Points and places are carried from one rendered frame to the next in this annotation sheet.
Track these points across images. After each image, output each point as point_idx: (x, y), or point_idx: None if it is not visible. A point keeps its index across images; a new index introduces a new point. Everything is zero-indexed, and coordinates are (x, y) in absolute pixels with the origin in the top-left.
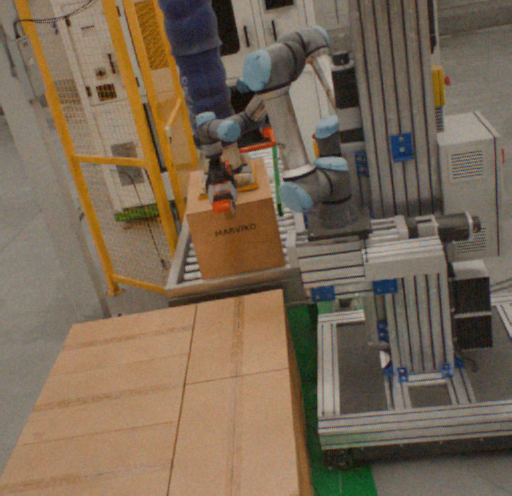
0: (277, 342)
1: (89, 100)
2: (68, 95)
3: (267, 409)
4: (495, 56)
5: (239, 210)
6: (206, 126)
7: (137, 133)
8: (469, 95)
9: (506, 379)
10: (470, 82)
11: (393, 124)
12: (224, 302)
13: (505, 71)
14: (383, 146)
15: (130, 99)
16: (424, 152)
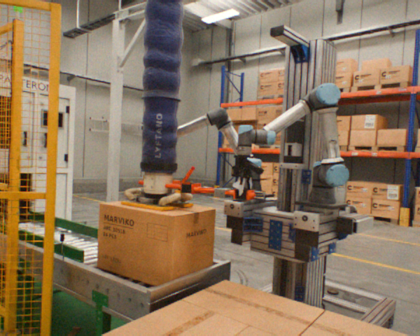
0: (289, 301)
1: None
2: None
3: (368, 330)
4: (80, 204)
5: (201, 216)
6: (254, 132)
7: (40, 166)
8: (89, 218)
9: (341, 311)
10: (81, 213)
11: (321, 155)
12: (202, 293)
13: (96, 210)
14: None
15: (51, 132)
16: None
